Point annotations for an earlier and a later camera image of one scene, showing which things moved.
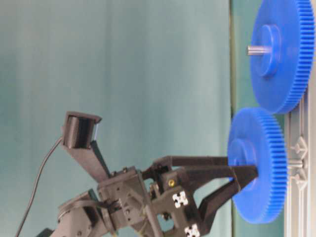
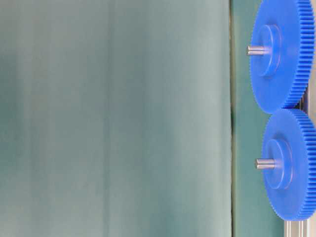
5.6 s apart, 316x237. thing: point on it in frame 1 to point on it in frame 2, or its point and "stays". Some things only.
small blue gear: x=257 y=138 to x=290 y=137
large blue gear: x=280 y=80 stays
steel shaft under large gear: x=257 y=50 stays
